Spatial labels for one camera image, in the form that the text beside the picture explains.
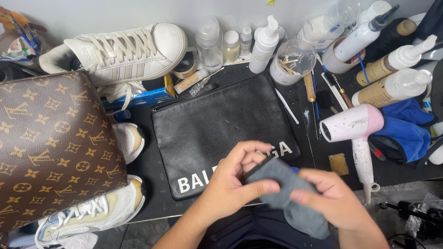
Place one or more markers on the person's right hand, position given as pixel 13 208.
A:
pixel 335 204

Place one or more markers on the person's left hand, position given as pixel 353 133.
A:
pixel 225 190

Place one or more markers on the grey cloth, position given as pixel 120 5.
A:
pixel 297 207

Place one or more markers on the yellow sponge piece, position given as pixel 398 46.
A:
pixel 338 164

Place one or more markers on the person's dark trousers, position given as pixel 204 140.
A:
pixel 249 228

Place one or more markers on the black work mat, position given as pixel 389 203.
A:
pixel 315 152

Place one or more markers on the black leather pouch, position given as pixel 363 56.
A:
pixel 214 131

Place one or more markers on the red and black pen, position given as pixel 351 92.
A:
pixel 377 151

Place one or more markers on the black tripod stand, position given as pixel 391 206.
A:
pixel 415 212

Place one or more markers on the pink hair dryer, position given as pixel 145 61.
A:
pixel 353 124

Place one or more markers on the clear plastic bag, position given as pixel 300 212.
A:
pixel 424 218

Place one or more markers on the blue cloth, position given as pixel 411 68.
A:
pixel 405 133

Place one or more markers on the white plastic stick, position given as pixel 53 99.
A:
pixel 286 106

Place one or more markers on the black round sponge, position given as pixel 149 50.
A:
pixel 324 99

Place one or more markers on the white and beige sneaker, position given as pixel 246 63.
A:
pixel 103 211
pixel 129 140

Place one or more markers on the white brush with black bristles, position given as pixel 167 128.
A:
pixel 334 90

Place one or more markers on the small beige tube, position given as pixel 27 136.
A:
pixel 190 81

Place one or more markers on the thin blue brush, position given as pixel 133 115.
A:
pixel 314 90

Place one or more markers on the blue cardboard box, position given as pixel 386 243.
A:
pixel 145 98

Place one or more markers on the blue bottle cap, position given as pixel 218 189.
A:
pixel 123 116

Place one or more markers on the brown label foam pump bottle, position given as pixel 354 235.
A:
pixel 387 88
pixel 384 67

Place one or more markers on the small round jar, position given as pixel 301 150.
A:
pixel 185 69

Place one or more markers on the thin blue stick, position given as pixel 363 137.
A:
pixel 363 71

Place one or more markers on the clear cup of cotton swabs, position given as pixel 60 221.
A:
pixel 289 69

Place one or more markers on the roll of tape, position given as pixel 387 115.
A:
pixel 330 62

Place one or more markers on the small yellowish bottle white cap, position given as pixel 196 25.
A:
pixel 231 48

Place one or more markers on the clear spray bottle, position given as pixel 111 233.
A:
pixel 209 48

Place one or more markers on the white foam pump bottle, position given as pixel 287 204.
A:
pixel 263 48

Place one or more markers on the small white dropper bottle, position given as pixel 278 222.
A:
pixel 245 43

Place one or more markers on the white crumpled paper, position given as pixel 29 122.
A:
pixel 78 241

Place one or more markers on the white bottle with black pump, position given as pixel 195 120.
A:
pixel 356 39

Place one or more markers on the white laced sneaker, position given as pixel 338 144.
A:
pixel 131 52

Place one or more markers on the dark bottle with tan cap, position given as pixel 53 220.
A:
pixel 391 38

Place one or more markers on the large clear plastic bottle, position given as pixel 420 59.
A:
pixel 322 27

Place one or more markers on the brown monogram bag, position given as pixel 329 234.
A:
pixel 52 145

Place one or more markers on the white bottle with white cap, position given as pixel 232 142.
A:
pixel 372 10

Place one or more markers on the heap of tools and packets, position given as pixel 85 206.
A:
pixel 20 45

